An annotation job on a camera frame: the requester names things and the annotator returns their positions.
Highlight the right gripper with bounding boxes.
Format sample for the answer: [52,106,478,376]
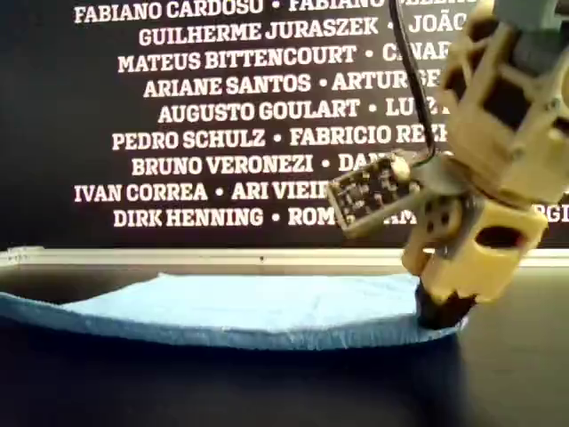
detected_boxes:
[402,154,551,331]

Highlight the blue microfibre cloth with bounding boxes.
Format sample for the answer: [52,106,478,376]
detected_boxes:
[0,271,468,352]

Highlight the black banner white names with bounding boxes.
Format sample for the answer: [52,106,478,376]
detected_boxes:
[0,0,569,250]

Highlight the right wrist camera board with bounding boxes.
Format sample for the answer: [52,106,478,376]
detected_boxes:
[327,153,422,239]

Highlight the black right camera cable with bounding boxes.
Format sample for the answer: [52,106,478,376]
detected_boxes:
[387,0,439,164]

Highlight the aluminium table frame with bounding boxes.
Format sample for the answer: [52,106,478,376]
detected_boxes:
[0,246,569,272]

